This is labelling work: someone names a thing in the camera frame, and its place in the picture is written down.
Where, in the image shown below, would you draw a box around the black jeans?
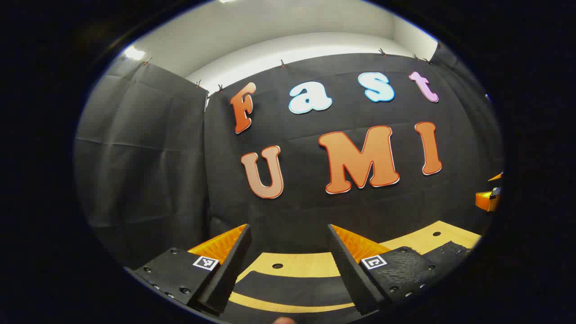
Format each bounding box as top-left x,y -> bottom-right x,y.
223,241 -> 473,324

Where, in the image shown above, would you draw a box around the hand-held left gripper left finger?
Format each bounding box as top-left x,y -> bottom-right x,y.
134,224 -> 252,315

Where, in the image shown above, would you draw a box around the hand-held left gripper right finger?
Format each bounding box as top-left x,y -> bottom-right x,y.
327,224 -> 438,316

